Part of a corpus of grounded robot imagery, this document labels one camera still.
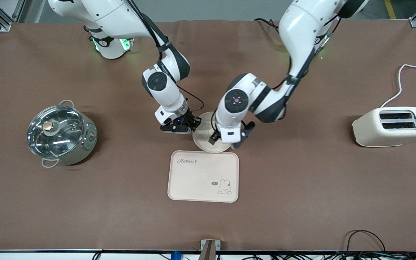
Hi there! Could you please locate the round cream plate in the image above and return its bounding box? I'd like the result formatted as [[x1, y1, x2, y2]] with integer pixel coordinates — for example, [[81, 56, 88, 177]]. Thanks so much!
[[192, 111, 232, 153]]

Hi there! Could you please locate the cream rabbit print tray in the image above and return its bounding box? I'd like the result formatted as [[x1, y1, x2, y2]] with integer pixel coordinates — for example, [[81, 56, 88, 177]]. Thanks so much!
[[167, 150, 239, 203]]

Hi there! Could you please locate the silver electric cooking pot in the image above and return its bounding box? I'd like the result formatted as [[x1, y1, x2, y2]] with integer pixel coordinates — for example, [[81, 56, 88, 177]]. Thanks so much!
[[27, 100, 98, 169]]

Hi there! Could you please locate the brown table mat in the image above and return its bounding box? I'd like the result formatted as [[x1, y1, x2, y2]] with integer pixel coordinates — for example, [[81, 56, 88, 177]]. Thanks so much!
[[0, 19, 416, 252]]

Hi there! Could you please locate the glass pot lid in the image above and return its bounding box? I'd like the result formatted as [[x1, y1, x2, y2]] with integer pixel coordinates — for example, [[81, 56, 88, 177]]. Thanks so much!
[[27, 105, 86, 159]]

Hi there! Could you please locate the cream two-slot toaster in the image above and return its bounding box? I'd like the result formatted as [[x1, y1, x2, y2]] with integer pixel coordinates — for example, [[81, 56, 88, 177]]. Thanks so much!
[[352, 107, 416, 147]]

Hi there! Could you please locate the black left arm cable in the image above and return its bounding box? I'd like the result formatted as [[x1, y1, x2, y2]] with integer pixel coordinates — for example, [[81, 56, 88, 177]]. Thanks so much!
[[271, 14, 342, 91]]

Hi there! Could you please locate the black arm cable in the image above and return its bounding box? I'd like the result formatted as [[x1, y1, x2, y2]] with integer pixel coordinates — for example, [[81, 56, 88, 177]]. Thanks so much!
[[271, 14, 342, 91], [127, 0, 205, 112]]

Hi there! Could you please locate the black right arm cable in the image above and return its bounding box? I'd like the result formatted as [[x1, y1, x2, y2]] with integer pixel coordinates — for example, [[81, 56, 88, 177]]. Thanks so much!
[[127, 0, 205, 112]]

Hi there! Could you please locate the grey metal camera bracket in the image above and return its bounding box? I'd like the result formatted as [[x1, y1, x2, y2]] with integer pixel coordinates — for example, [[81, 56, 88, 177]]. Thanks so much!
[[200, 239, 221, 260]]

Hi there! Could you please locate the black left base cable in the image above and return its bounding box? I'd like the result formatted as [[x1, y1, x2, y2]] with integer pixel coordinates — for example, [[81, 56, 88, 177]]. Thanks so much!
[[254, 18, 281, 31]]

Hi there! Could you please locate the black looped cable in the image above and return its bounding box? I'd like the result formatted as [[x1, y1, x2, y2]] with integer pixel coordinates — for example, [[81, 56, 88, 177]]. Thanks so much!
[[344, 230, 387, 255]]

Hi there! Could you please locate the black cable bundle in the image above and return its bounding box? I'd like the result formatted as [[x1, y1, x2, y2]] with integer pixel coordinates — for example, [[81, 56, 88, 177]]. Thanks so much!
[[230, 252, 416, 260]]

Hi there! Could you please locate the white toaster power cable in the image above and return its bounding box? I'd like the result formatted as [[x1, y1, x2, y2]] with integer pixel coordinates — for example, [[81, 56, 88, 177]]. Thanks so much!
[[380, 64, 416, 108]]

